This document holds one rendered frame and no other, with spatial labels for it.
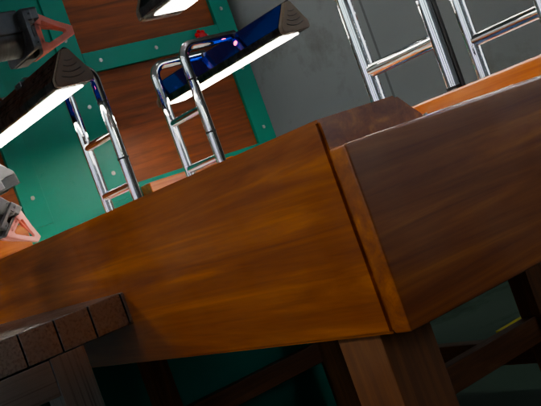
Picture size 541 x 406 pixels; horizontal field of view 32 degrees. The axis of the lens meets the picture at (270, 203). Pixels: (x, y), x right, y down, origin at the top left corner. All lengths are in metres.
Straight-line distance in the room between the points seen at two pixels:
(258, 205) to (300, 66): 4.40
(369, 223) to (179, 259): 0.31
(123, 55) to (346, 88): 2.38
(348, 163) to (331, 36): 4.29
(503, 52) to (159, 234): 3.42
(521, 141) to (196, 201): 0.32
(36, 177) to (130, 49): 0.50
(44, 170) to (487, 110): 1.90
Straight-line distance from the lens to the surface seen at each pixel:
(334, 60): 5.05
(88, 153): 2.23
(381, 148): 0.77
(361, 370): 0.85
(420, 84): 4.67
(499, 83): 1.18
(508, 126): 0.89
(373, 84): 1.41
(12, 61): 1.54
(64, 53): 1.85
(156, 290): 1.08
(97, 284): 1.21
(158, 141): 2.80
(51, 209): 2.62
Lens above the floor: 0.72
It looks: 1 degrees down
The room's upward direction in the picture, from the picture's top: 20 degrees counter-clockwise
